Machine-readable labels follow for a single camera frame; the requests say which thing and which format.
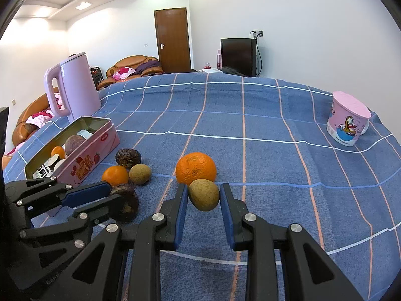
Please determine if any long brown leather sofa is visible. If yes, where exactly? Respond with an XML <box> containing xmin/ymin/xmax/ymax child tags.
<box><xmin>13</xmin><ymin>87</ymin><xmax>63</xmax><ymax>151</ymax></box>

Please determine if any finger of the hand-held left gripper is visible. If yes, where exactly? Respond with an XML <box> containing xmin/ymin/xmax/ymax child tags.
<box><xmin>5</xmin><ymin>177</ymin><xmax>112</xmax><ymax>209</ymax></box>
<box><xmin>19</xmin><ymin>194</ymin><xmax>123</xmax><ymax>248</ymax></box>

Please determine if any pink tin box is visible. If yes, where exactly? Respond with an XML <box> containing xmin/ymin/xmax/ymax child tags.
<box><xmin>24</xmin><ymin>116</ymin><xmax>120</xmax><ymax>185</ymax></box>

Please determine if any brown wooden door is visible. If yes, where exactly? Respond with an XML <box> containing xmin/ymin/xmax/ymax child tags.
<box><xmin>154</xmin><ymin>8</ymin><xmax>191</xmax><ymax>74</ymax></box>

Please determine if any purple cloth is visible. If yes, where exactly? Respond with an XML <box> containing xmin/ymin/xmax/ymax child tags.
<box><xmin>135</xmin><ymin>61</ymin><xmax>163</xmax><ymax>77</ymax></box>

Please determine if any brown leather corner sofa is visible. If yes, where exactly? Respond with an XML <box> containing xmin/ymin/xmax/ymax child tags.
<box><xmin>97</xmin><ymin>55</ymin><xmax>165</xmax><ymax>90</ymax></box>

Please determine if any dark wrinkled passion fruit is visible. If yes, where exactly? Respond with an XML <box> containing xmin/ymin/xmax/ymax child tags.
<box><xmin>110</xmin><ymin>183</ymin><xmax>139</xmax><ymax>223</ymax></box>
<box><xmin>115</xmin><ymin>148</ymin><xmax>141</xmax><ymax>169</ymax></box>

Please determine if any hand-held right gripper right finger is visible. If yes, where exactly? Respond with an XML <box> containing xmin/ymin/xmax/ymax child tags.
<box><xmin>219</xmin><ymin>182</ymin><xmax>365</xmax><ymax>301</ymax></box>

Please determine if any smooth purple passion fruit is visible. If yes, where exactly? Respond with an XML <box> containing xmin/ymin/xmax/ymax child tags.
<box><xmin>64</xmin><ymin>135</ymin><xmax>86</xmax><ymax>157</ymax></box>

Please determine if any blue checked tablecloth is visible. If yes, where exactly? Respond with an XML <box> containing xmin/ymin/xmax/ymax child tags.
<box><xmin>3</xmin><ymin>72</ymin><xmax>400</xmax><ymax>301</ymax></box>

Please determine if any pink cartoon print cup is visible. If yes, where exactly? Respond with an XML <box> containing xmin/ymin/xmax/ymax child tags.
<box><xmin>326</xmin><ymin>91</ymin><xmax>372</xmax><ymax>147</ymax></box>

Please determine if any brown kiwi fruit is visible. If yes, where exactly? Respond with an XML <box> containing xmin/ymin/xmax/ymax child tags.
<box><xmin>129</xmin><ymin>164</ymin><xmax>152</xmax><ymax>185</ymax></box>
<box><xmin>188</xmin><ymin>179</ymin><xmax>220</xmax><ymax>211</ymax></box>

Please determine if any pink floral pillow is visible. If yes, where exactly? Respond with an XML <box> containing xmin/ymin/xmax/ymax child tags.
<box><xmin>113</xmin><ymin>67</ymin><xmax>136</xmax><ymax>81</ymax></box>
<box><xmin>25</xmin><ymin>110</ymin><xmax>55</xmax><ymax>129</ymax></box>

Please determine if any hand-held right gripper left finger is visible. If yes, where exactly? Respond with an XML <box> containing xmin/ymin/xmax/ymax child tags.
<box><xmin>59</xmin><ymin>183</ymin><xmax>189</xmax><ymax>301</ymax></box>

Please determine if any pink electric kettle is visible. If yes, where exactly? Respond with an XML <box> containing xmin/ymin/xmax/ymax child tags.
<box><xmin>44</xmin><ymin>52</ymin><xmax>102</xmax><ymax>122</ymax></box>

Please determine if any black flat television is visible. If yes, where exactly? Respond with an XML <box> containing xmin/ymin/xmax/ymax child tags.
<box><xmin>221</xmin><ymin>38</ymin><xmax>258</xmax><ymax>77</ymax></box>

